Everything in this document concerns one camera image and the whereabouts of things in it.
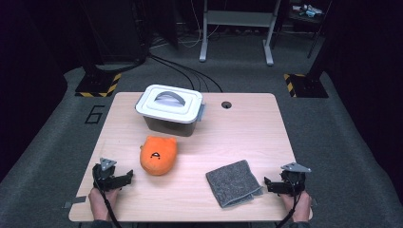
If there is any white and blue clutter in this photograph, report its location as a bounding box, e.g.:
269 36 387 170
291 3 323 18

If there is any orange plush toy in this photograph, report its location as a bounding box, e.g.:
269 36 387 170
139 135 178 177

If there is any white lid with grey handle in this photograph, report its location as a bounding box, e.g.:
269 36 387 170
135 84 203 124

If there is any black stand with striped base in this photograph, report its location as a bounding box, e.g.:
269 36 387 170
283 53 330 99
74 60 123 98

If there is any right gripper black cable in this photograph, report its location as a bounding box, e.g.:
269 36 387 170
275 175 302 228

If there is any dark curtain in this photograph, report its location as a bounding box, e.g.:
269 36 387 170
0 0 80 184
326 0 403 203

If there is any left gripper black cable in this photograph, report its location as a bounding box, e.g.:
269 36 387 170
94 180 124 228

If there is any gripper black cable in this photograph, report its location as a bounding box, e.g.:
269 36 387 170
94 180 124 228
275 175 302 228

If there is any white cable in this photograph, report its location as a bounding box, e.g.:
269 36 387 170
177 0 221 49

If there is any dark shelf rack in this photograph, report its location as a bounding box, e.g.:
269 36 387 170
286 0 331 36

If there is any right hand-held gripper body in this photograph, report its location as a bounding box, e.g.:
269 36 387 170
278 161 312 195

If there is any black tape floor mark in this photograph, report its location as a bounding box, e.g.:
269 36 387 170
85 104 106 125

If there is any black equipment cabinet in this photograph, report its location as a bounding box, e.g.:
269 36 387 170
79 0 150 65

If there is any black floor cable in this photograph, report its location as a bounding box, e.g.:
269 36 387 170
151 55 223 93
151 55 210 93
148 55 196 92

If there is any person's right hand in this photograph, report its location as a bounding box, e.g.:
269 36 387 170
279 189 314 223

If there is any grey towel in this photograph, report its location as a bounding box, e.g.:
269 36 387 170
204 159 264 209

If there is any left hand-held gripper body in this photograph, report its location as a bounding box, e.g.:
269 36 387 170
91 157 126 193

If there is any white metal desk frame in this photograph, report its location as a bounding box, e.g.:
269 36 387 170
199 0 282 67

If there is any person's left hand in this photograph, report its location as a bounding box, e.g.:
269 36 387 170
87 186 120 222

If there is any clear plastic storage box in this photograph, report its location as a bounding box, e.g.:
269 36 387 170
142 103 206 138

